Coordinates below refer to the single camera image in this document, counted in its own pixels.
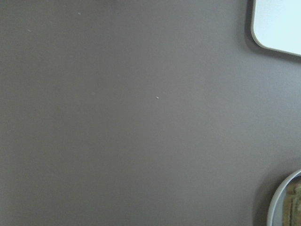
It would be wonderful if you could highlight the white round plate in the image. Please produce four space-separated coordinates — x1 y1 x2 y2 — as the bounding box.
266 170 301 226

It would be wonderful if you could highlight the bread slice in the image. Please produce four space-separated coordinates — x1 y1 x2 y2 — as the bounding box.
282 176 301 226

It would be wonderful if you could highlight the cream rabbit tray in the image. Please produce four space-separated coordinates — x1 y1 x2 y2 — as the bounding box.
251 0 301 56

